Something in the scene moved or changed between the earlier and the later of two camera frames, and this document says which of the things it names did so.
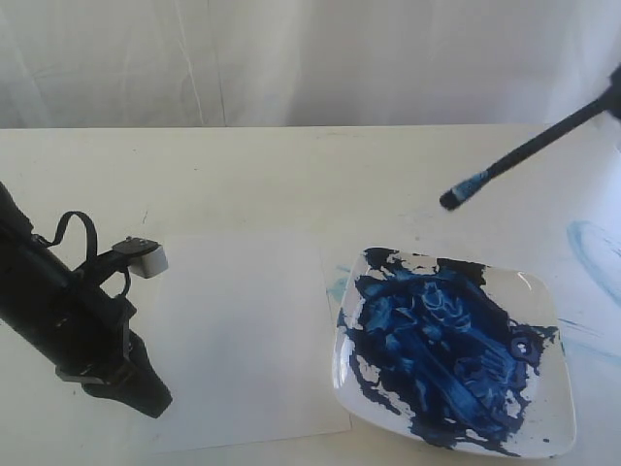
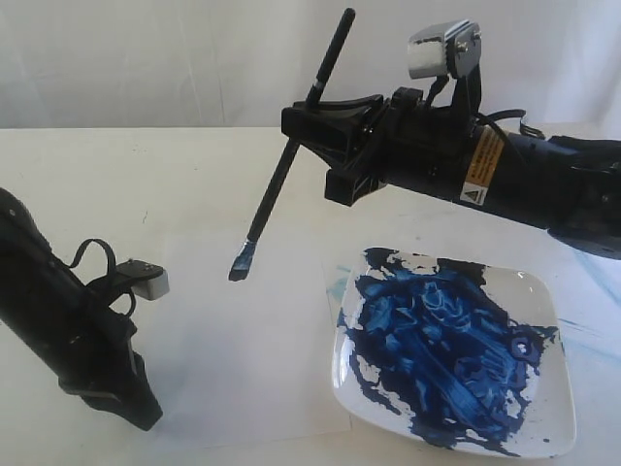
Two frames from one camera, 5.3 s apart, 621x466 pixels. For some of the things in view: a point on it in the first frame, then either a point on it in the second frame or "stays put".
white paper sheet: x=241 y=329 stays put
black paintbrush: x=452 y=195 -> x=244 y=260
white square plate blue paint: x=465 y=353 stays put
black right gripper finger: x=614 y=87 -> x=409 y=145
